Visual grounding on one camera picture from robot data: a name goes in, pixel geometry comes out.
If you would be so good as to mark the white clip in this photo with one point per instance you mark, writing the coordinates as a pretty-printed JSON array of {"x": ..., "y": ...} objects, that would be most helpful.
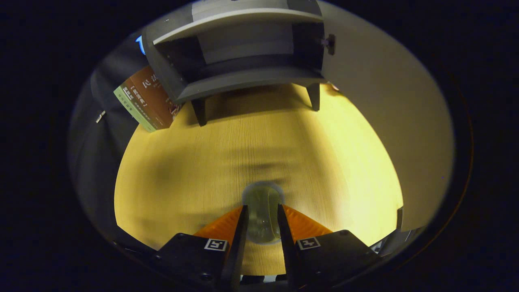
[{"x": 100, "y": 117}]

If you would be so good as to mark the metal door hinge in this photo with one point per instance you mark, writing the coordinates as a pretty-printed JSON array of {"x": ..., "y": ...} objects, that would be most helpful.
[{"x": 329, "y": 42}]

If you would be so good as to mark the black backdrop cloth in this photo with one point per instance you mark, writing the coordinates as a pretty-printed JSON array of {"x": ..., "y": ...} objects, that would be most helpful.
[{"x": 97, "y": 162}]

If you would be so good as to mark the pale green rounded object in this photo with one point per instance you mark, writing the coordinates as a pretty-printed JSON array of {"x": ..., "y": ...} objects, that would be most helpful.
[{"x": 262, "y": 202}]

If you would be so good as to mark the grey cabinet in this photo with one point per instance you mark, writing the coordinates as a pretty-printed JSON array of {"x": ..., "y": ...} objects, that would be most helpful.
[{"x": 243, "y": 79}]

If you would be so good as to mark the brown book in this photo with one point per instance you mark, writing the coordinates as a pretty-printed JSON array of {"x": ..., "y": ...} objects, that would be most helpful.
[{"x": 152, "y": 97}]

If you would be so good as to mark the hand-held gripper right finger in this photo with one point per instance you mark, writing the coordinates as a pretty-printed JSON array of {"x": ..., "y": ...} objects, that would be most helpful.
[{"x": 336, "y": 255}]

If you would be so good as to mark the green book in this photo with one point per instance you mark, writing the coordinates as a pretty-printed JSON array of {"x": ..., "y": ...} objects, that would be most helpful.
[{"x": 136, "y": 111}]

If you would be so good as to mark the beige cabinet door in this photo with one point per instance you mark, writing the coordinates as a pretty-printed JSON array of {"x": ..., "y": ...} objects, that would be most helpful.
[{"x": 385, "y": 101}]

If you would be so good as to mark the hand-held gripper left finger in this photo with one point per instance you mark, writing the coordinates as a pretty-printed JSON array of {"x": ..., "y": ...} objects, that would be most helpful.
[{"x": 194, "y": 255}]

